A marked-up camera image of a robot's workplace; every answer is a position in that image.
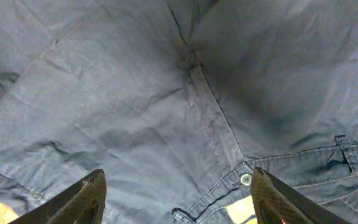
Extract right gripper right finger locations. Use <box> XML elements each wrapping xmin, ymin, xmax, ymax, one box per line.
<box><xmin>250</xmin><ymin>167</ymin><xmax>350</xmax><ymax>224</ymax></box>

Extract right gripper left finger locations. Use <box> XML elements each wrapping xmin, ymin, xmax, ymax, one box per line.
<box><xmin>9</xmin><ymin>169</ymin><xmax>107</xmax><ymax>224</ymax></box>

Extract navy blue shorts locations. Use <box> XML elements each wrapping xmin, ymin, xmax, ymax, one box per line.
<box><xmin>0</xmin><ymin>0</ymin><xmax>358</xmax><ymax>223</ymax></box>

